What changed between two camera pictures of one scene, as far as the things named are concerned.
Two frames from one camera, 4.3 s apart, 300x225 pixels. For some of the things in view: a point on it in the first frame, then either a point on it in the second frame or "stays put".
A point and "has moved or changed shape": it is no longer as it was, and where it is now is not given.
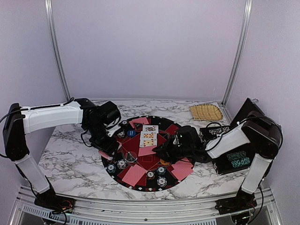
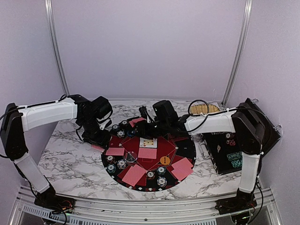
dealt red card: (182, 169) stays put
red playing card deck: (105, 155) has moved or changed shape
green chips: (111, 168) stays put
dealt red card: (143, 120) stays put
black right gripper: (165, 150) -> (141, 128)
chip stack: (150, 175) stays put
